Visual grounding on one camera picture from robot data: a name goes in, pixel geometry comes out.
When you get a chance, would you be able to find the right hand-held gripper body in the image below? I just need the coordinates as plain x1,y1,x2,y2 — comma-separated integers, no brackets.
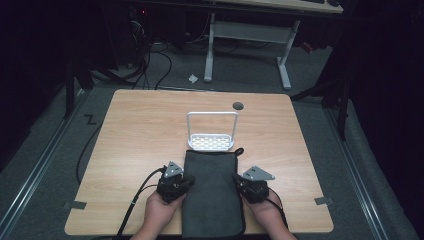
241,165,276,205

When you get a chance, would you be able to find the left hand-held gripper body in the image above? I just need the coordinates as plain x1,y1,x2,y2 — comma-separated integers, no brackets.
156,161,186,204

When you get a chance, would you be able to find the dark grey cloth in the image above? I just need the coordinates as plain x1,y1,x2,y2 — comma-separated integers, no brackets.
181,147,247,240

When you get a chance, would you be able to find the white metal rack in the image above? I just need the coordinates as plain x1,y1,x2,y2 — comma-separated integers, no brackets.
186,110,240,153

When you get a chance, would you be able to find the grey tape piece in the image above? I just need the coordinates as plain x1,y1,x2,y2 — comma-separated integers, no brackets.
314,196,335,206
62,200,88,211

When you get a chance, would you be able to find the black metal stand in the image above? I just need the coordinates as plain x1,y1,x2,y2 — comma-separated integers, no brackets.
290,74,351,142
62,58,96,120

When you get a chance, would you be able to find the white-legged background desk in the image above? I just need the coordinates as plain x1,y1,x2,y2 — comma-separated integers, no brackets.
202,0,344,91

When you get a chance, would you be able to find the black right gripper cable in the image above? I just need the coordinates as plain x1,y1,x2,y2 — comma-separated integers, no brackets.
266,186,290,231

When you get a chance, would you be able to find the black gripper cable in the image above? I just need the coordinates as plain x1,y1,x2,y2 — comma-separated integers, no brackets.
114,166,168,240
266,186,290,231

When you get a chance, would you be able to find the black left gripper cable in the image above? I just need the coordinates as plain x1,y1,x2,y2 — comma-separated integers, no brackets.
114,166,168,240

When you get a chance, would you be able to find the thin black floor cable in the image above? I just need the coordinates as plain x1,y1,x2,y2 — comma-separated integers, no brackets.
75,123,103,186

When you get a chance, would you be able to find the metal floor rail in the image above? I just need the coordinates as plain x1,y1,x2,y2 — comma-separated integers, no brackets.
0,88,86,234
324,108,391,240

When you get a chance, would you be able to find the bundle of black floor cables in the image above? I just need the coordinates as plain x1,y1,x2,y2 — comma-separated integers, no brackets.
89,19,174,91

